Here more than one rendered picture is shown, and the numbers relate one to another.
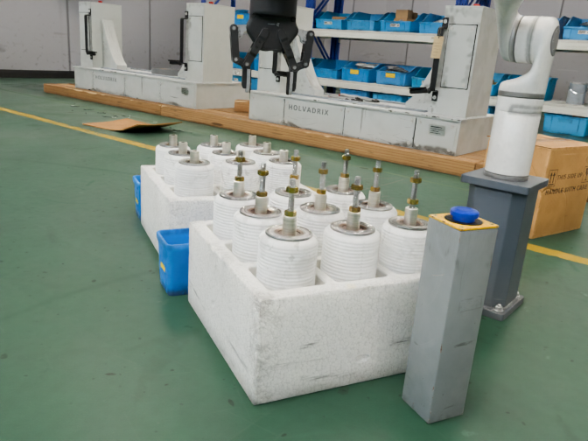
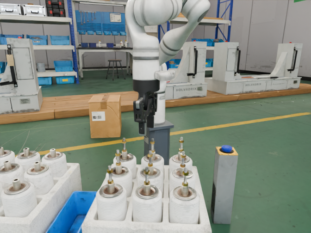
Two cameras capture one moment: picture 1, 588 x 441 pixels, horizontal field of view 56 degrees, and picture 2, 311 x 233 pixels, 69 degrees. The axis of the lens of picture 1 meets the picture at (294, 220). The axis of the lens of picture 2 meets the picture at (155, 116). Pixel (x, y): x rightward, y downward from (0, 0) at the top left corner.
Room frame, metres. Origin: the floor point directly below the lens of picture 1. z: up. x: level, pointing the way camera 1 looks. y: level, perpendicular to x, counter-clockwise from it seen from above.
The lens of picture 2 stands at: (0.61, 0.59, 0.69)
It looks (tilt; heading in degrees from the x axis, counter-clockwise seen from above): 16 degrees down; 300
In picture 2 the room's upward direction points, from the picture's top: straight up
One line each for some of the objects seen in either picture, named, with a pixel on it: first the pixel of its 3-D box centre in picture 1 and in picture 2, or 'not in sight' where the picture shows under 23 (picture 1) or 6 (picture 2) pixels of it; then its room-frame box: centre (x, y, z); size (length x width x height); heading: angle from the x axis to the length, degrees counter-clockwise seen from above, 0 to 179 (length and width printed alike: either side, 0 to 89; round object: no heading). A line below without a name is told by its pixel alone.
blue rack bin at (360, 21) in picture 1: (372, 22); not in sight; (6.52, -0.69, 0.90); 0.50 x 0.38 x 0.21; 143
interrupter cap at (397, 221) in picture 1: (409, 223); (180, 158); (0.94, -0.20, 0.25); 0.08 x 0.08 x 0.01
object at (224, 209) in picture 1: (236, 239); (112, 214); (1.05, 0.11, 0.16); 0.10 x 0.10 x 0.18
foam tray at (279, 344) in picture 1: (312, 288); (150, 209); (0.99, -0.05, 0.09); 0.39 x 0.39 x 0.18; 26
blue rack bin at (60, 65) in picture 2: not in sight; (63, 65); (4.87, -2.81, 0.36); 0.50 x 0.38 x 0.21; 142
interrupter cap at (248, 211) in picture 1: (261, 212); (146, 192); (0.94, 0.06, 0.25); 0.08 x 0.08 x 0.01
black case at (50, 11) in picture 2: not in sight; (56, 14); (4.86, -2.77, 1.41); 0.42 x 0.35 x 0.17; 144
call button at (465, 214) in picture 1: (464, 216); (226, 149); (0.77, -0.24, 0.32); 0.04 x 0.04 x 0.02
